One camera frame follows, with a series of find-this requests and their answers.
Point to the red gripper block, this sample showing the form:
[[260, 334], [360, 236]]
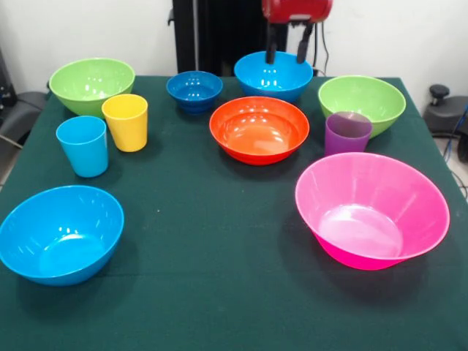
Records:
[[296, 9]]

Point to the orange plastic bowl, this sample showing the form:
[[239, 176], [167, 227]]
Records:
[[259, 128]]

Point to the light blue plastic cup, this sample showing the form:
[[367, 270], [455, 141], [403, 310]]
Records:
[[84, 150]]

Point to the light blue plastic bowl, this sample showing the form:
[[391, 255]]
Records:
[[62, 237], [273, 82]]

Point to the green plastic bowl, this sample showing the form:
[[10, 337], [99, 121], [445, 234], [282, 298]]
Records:
[[91, 82], [362, 98]]

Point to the small dark blue bowl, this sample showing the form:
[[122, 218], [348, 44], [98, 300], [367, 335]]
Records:
[[194, 91]]

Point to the purple plastic cup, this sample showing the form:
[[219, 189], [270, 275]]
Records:
[[347, 135]]

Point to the black equipment with knob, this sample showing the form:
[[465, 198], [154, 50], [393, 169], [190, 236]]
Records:
[[446, 113]]

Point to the large pink plastic bowl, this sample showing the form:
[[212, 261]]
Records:
[[365, 204]]

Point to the yellow plastic cup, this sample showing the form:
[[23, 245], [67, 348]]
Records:
[[126, 124]]

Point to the dark green tablecloth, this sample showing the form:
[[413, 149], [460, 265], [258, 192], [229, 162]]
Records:
[[219, 226]]

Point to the grey chair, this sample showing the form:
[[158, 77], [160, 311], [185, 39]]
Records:
[[18, 117]]

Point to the black device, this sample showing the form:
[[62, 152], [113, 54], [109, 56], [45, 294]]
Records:
[[4, 87]]

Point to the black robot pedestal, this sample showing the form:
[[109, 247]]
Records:
[[219, 36]]

